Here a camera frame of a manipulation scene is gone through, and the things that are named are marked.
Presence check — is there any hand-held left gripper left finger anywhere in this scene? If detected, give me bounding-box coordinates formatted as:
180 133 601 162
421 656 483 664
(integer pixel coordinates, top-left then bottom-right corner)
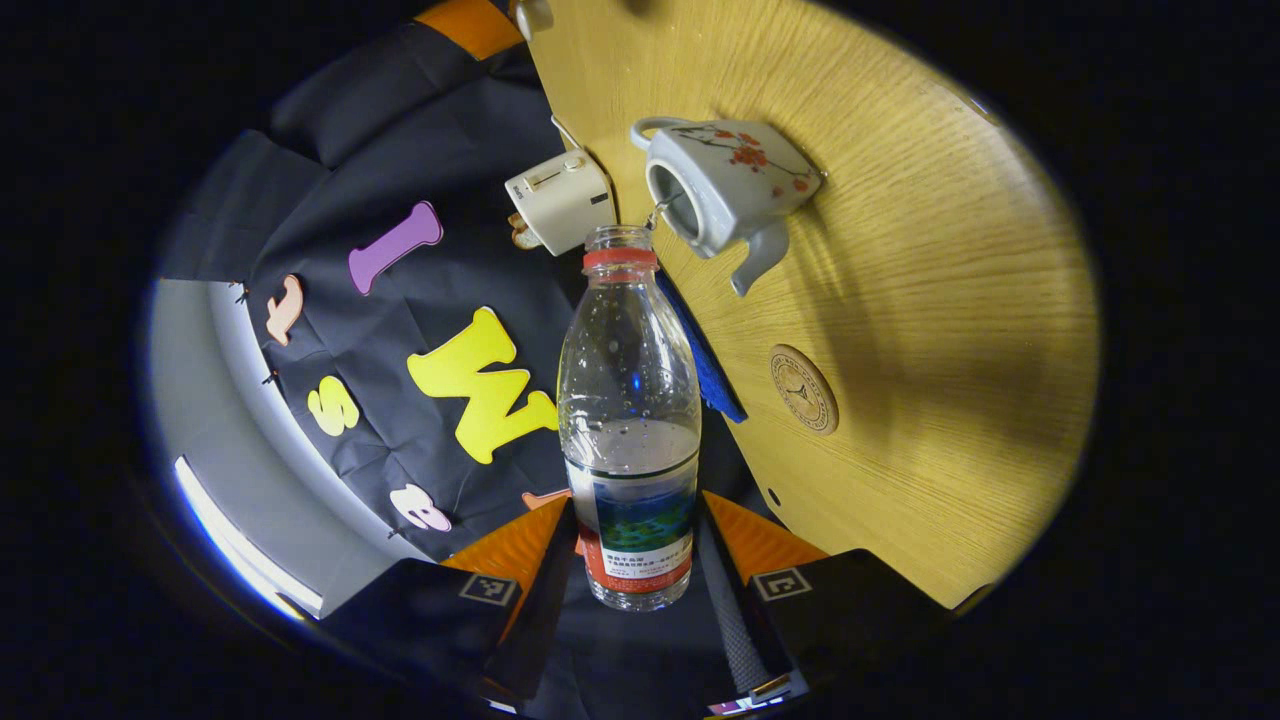
320 495 581 706

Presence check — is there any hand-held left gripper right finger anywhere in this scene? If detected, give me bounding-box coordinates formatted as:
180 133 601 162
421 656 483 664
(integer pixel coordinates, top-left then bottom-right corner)
698 490 951 706

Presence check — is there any clear plastic water bottle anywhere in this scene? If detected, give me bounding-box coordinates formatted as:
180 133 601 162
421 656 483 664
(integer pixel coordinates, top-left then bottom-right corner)
556 225 703 613

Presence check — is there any round wooden coaster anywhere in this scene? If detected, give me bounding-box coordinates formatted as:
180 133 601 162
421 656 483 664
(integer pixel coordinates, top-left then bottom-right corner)
768 344 841 436

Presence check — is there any white floral teacup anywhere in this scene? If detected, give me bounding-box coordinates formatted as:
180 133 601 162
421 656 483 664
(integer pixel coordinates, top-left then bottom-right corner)
630 117 827 298

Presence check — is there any white toaster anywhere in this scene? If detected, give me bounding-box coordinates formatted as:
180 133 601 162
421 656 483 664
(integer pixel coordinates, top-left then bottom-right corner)
504 148 617 258

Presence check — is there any black backdrop cloth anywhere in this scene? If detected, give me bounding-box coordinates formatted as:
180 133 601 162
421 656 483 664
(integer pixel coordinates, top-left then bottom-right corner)
160 20 781 720

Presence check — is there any blue towel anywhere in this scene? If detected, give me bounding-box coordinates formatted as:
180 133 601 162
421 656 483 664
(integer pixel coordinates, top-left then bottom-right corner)
655 268 749 425

